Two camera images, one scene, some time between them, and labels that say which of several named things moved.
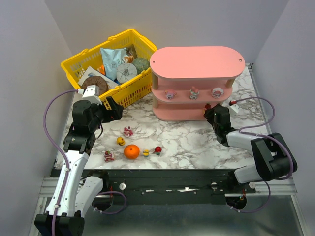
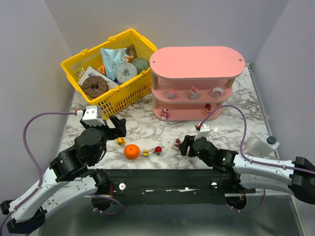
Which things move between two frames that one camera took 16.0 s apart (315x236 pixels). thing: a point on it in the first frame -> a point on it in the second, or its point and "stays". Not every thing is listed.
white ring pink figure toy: x=217 y=92 stays
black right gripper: x=211 y=114 -> x=189 y=145
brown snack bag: x=131 y=54 stays
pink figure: x=194 y=92 stays
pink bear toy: x=108 y=156 -> x=175 y=146
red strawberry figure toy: x=158 y=150 stays
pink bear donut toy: x=207 y=105 stays
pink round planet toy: x=170 y=94 stays
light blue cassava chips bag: x=111 y=57 stays
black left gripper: x=114 y=108 -> x=108 y=129
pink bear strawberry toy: x=127 y=132 -> x=165 y=113
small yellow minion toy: x=145 y=153 stays
